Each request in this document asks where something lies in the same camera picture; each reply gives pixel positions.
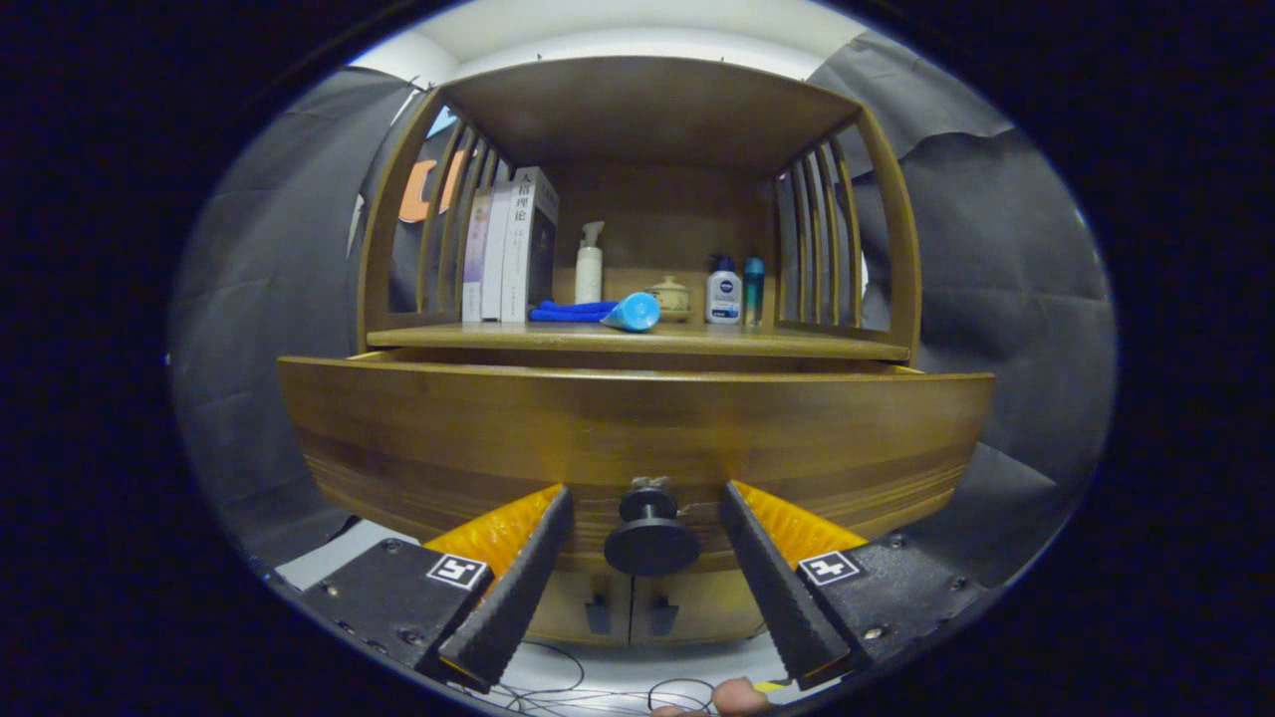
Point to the beige lidded ceramic teacup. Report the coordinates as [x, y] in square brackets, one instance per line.
[669, 296]

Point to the blue and white tube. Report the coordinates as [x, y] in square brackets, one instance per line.
[633, 314]

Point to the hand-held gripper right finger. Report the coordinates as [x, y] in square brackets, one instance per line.
[777, 597]

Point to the white pump bottle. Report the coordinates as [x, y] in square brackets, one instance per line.
[589, 274]

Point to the black drawer knob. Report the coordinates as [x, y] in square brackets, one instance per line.
[650, 546]

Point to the wooden drawer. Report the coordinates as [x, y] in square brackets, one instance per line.
[647, 428]

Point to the white book with dark portrait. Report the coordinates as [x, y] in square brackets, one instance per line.
[533, 244]

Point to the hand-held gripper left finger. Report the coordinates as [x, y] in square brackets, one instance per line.
[518, 597]

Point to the wooden cabinet door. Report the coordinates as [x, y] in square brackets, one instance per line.
[573, 602]
[697, 607]

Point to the wooden cabinet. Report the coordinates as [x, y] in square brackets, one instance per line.
[647, 110]

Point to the blue cloth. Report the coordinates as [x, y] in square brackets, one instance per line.
[563, 313]

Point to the wooden countertop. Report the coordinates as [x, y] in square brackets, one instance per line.
[747, 340]

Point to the white lotion bottle blue cap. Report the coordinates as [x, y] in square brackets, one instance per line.
[723, 297]

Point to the teal bottle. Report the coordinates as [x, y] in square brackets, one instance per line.
[754, 294]

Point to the pale purple book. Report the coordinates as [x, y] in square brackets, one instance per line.
[475, 259]

